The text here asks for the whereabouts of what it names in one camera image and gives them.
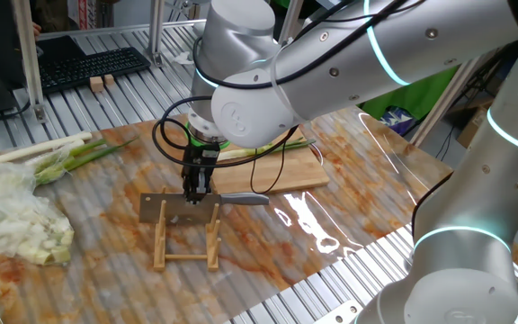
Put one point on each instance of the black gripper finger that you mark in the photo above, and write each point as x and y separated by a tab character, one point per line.
189	180
201	189

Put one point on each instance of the steel cleaver knife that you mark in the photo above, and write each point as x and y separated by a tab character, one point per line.
173	207

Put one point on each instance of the marble pattern plastic mat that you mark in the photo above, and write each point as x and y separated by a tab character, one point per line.
106	279

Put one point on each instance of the wooden peg rack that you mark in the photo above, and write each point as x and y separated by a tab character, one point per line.
160	243

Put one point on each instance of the long white leek stalk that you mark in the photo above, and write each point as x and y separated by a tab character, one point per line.
38	146

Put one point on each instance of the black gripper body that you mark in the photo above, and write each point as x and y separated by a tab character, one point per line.
198	158

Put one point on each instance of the green scallion stalk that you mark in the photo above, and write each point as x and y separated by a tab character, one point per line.
245	152

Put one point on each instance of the silver robot mounting plate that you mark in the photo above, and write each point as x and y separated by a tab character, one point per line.
340	312

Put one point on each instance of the cardboard box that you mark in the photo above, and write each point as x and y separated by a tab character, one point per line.
472	126

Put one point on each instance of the wooden cutting board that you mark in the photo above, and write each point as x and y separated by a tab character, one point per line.
299	171

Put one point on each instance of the bundle of green scallions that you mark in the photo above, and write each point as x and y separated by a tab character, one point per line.
79	159

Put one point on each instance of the blue patterned bag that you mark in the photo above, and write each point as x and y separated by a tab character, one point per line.
397	120

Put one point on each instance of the person's hand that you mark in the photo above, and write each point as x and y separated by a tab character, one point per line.
37	29

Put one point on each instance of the crumpled white tissue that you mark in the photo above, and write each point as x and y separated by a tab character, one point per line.
182	58

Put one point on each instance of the red white box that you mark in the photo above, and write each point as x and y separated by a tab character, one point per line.
88	13

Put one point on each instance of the black flat device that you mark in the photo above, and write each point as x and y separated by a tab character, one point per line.
59	45

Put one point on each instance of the black keyboard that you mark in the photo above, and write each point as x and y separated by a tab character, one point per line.
88	67

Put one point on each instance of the green cloth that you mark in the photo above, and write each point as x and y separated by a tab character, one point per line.
416	96

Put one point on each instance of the small wooden block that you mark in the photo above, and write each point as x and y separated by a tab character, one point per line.
109	79
96	84

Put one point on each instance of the aluminium frame post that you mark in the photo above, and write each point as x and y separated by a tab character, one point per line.
155	31
439	108
32	67

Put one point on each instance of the plastic bag of chopped scallions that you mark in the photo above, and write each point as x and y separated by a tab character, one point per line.
11	216

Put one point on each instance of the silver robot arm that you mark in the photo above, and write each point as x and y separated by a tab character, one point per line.
376	54

